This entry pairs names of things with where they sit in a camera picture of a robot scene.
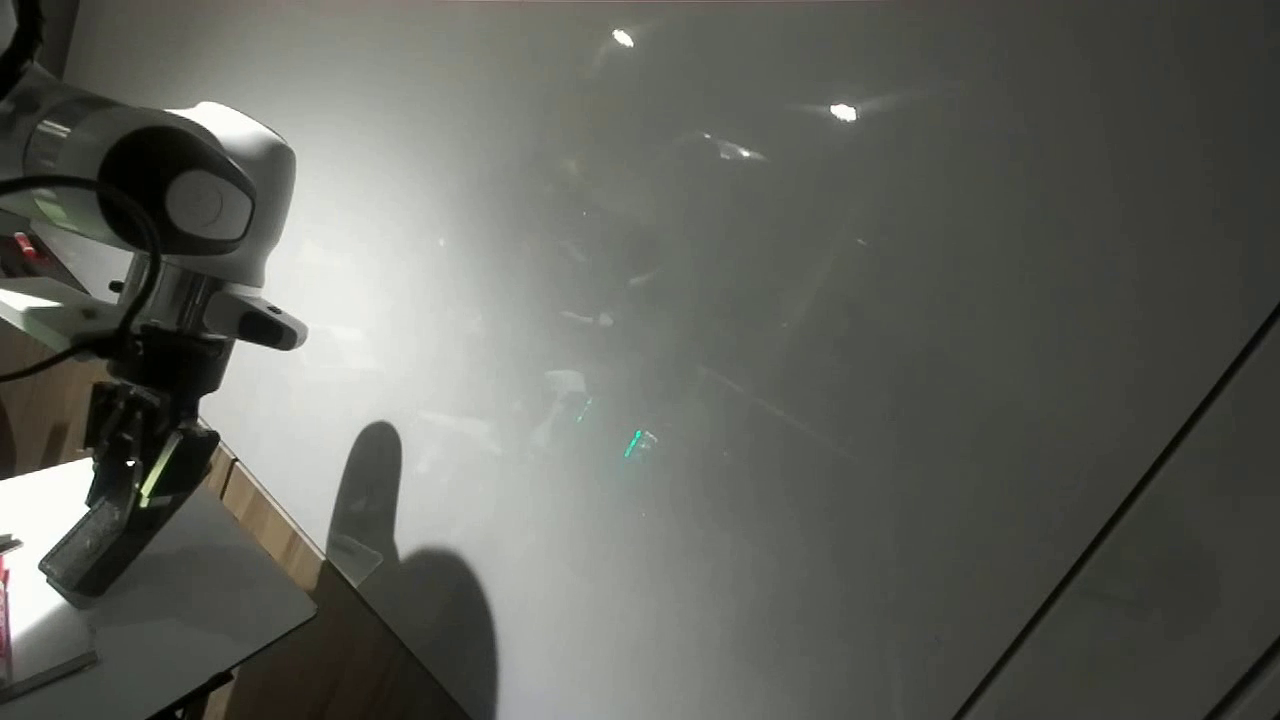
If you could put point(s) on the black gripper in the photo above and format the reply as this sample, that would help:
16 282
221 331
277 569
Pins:
155 400

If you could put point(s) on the dark grey board eraser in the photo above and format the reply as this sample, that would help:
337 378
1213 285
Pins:
93 562

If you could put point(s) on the grey Franka robot arm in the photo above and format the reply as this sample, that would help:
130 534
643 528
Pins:
203 206

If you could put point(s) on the grey adjacent board panel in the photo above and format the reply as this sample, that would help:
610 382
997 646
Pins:
1173 562

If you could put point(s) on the white side table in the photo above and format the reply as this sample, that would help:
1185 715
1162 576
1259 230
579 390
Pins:
226 585

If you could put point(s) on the red object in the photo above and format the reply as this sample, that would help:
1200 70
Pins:
5 612

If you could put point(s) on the dark box with red light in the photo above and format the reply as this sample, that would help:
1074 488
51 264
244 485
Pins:
23 250

